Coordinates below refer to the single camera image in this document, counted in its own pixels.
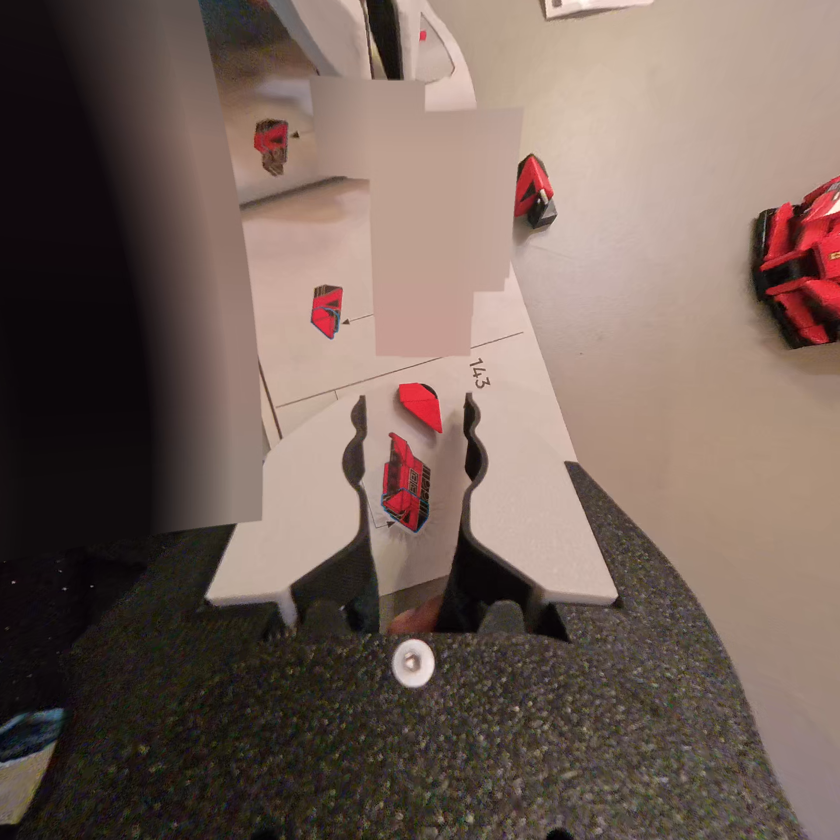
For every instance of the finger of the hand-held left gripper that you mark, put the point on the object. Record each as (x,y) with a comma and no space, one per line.
(328,33)
(426,59)

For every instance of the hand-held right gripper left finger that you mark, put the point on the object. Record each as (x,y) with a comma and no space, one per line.
(295,525)

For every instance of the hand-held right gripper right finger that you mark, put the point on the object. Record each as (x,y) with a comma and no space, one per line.
(538,525)

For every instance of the small red lego wedge piece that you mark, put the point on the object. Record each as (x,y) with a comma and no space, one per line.
(420,403)

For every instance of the lego instruction booklet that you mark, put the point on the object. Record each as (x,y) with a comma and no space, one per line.
(295,262)

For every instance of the red black lego subassembly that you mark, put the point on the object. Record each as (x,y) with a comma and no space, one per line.
(531,187)

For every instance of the lego sticker sheet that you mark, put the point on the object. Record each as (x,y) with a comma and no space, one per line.
(590,6)

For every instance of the red lego race car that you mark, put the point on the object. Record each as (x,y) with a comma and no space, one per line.
(800,262)

